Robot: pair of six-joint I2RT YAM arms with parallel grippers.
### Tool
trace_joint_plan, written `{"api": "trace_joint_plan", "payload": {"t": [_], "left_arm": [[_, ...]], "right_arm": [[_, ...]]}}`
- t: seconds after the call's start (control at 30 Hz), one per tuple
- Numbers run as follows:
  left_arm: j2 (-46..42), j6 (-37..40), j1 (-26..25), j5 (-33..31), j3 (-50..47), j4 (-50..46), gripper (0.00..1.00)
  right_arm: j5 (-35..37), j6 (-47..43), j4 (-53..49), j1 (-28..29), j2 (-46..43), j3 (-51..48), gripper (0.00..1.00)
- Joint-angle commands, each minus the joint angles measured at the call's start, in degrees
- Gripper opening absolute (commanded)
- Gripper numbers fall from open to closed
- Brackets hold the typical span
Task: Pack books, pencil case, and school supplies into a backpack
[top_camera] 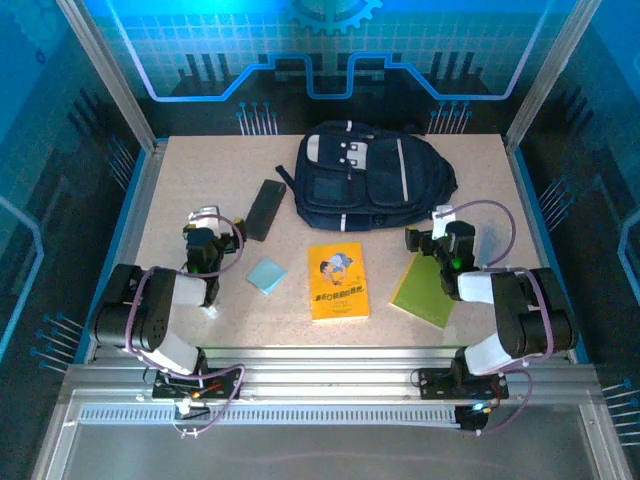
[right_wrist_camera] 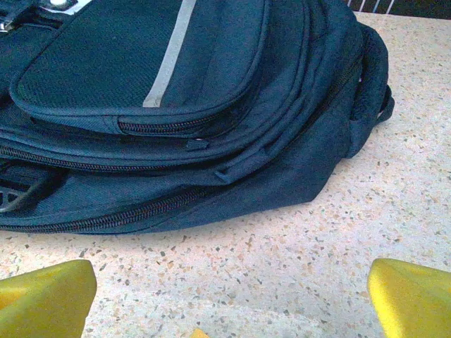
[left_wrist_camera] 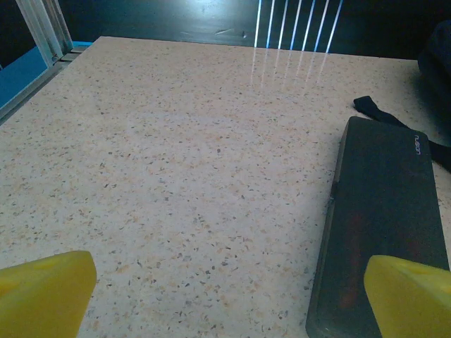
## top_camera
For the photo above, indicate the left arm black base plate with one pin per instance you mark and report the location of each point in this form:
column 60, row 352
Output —
column 230, row 386

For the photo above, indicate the aluminium frame post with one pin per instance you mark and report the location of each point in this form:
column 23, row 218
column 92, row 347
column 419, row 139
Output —
column 114, row 75
column 549, row 75

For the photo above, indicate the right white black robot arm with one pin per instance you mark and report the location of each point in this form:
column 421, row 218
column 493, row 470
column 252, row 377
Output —
column 535, row 310

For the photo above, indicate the grey metal panel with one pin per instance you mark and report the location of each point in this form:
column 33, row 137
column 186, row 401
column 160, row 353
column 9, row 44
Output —
column 325, row 452

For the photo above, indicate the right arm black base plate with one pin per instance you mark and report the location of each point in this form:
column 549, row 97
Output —
column 430, row 386

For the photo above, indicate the black controller box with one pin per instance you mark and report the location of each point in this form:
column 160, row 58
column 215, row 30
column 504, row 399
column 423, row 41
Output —
column 470, row 420

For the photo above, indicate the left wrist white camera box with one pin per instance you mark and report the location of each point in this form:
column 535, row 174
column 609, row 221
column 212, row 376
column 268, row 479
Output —
column 205, row 216

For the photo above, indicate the green notebook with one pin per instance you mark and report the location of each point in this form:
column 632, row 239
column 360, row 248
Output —
column 420, row 295

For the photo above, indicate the black pencil case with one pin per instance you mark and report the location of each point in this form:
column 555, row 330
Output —
column 265, row 210

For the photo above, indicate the yellow book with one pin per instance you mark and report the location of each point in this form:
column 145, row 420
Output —
column 340, row 290

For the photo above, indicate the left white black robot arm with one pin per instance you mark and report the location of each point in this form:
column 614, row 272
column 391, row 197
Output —
column 135, row 310

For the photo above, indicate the small clear plastic item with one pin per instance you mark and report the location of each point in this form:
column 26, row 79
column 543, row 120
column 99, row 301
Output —
column 211, row 314

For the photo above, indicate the aluminium frame beam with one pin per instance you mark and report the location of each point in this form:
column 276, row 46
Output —
column 325, row 375

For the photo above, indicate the light blue sticky note pad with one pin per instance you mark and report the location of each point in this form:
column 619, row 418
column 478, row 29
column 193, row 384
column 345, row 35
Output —
column 266, row 276

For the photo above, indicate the aluminium table side rail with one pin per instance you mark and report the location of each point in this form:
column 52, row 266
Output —
column 519, row 170
column 129, row 260

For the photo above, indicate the clear plastic stationery pack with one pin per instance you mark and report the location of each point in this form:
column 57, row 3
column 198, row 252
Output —
column 487, row 245

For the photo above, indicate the navy blue backpack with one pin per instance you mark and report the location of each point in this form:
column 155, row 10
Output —
column 380, row 175

